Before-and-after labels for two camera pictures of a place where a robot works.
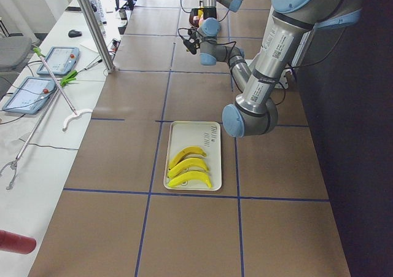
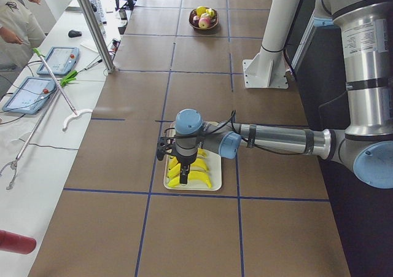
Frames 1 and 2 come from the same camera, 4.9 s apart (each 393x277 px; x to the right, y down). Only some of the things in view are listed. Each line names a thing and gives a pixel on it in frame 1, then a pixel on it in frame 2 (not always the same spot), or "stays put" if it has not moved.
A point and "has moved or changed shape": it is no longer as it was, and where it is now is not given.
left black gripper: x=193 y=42 → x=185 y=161
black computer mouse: x=74 y=34 stays put
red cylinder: x=12 y=242 stays put
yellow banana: x=189 y=175 stays put
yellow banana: x=189 y=150 has moved or changed shape
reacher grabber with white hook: x=77 y=113 stays put
